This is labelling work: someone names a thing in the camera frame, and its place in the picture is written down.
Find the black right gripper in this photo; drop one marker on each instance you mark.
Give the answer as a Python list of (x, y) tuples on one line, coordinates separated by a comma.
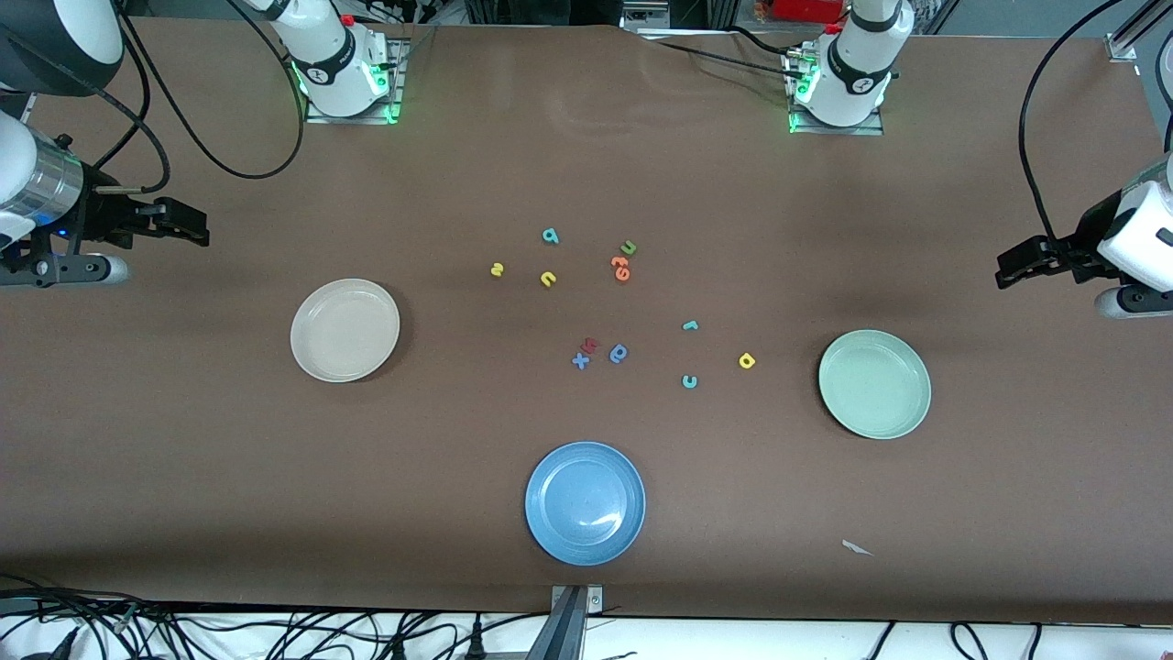
[(99, 219)]

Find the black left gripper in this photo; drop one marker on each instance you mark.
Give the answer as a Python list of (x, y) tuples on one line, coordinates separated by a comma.
[(1087, 232)]

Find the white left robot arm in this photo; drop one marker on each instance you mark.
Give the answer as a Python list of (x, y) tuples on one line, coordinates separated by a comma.
[(857, 64)]

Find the orange letters pair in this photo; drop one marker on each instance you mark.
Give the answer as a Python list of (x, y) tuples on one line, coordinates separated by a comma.
[(620, 268)]

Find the beige brown plate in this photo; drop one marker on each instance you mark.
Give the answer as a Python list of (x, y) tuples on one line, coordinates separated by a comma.
[(345, 330)]

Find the pale green plate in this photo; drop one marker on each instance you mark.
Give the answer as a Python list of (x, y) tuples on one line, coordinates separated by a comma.
[(875, 385)]

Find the brown table cover mat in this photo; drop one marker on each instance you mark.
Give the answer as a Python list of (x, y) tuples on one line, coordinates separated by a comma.
[(183, 458)]

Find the white paper scrap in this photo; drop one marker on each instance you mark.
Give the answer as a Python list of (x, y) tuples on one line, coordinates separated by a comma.
[(857, 547)]

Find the red box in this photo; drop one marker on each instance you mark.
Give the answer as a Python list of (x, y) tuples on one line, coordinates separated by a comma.
[(806, 9)]

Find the blue foam letter a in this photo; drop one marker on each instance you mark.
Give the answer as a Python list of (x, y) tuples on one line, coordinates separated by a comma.
[(619, 354)]

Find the black power plug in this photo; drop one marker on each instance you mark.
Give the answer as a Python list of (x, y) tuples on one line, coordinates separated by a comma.
[(398, 649), (476, 644)]

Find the blue plate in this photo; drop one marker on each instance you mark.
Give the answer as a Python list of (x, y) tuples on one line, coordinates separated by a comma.
[(585, 503)]

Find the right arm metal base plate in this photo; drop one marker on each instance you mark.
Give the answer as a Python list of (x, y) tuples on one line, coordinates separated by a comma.
[(321, 118)]

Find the aluminium frame profile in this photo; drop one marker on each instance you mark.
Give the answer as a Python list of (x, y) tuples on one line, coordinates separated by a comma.
[(1123, 44), (26, 103)]

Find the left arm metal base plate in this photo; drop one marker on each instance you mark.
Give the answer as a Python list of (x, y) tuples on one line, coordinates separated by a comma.
[(861, 130)]

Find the aluminium table edge bracket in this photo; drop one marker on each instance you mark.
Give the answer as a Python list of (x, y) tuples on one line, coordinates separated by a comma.
[(573, 632)]

